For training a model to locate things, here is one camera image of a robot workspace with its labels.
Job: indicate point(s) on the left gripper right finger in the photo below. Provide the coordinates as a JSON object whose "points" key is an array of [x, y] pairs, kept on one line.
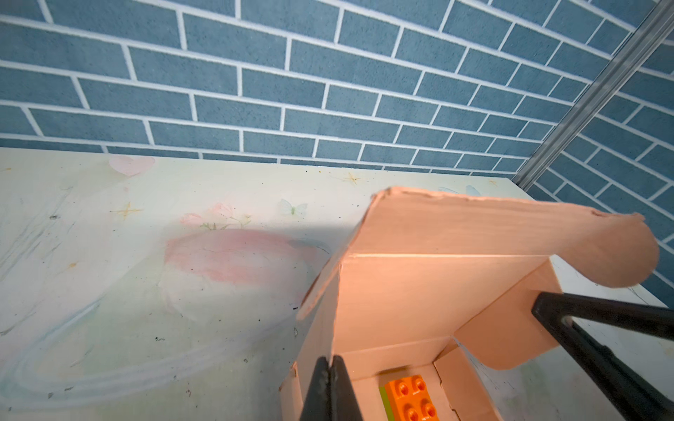
{"points": [[343, 402]]}

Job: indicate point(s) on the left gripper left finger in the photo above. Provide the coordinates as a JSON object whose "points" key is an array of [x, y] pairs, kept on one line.
{"points": [[317, 404]]}

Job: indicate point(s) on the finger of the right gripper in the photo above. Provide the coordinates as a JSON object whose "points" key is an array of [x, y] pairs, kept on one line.
{"points": [[632, 396]]}

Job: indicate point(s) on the small orange tag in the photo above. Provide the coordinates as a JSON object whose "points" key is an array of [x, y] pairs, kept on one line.
{"points": [[408, 399]]}

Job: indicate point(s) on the pink cardboard paper box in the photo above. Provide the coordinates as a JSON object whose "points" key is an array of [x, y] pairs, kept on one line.
{"points": [[431, 281]]}

